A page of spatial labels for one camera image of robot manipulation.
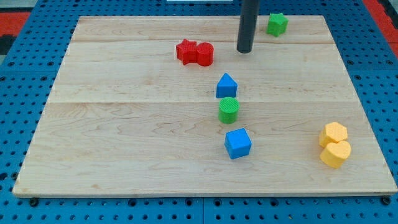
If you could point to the green cylinder block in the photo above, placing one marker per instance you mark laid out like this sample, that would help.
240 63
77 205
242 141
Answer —
228 110

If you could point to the blue triangle block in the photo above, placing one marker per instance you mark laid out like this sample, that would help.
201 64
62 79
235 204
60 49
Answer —
226 87

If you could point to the light wooden board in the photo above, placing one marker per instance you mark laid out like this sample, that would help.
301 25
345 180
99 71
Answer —
125 117

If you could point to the blue cube block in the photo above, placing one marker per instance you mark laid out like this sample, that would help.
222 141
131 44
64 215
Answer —
237 143

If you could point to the red star block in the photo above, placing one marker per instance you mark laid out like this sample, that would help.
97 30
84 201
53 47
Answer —
187 51

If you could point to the red cylinder block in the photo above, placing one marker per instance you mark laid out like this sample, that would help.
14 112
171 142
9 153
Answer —
205 54

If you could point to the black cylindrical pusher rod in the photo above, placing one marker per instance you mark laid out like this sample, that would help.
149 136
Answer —
247 25

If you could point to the green star block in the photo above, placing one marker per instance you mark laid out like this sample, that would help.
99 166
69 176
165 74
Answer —
277 24

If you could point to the yellow hexagon block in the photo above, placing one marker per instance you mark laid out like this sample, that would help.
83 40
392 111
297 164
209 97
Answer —
332 132

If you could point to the yellow heart block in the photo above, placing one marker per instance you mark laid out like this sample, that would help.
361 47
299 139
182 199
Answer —
335 154

